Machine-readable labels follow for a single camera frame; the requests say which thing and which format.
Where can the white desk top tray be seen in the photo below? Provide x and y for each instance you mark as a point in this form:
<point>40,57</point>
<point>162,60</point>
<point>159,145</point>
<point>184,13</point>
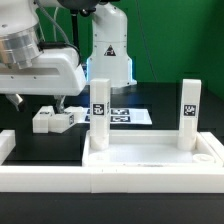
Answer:
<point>149,148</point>

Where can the fiducial marker sheet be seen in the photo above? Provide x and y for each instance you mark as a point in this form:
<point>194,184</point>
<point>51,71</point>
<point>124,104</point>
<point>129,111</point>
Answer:
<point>130,116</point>

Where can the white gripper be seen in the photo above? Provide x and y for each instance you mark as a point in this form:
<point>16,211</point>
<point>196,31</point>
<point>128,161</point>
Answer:
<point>55,72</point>

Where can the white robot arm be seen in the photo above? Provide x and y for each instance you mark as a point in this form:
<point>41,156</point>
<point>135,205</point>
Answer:
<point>30,65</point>

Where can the white U-shaped fence wall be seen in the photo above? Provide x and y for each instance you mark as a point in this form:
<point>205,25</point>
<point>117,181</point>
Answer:
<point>82,179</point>

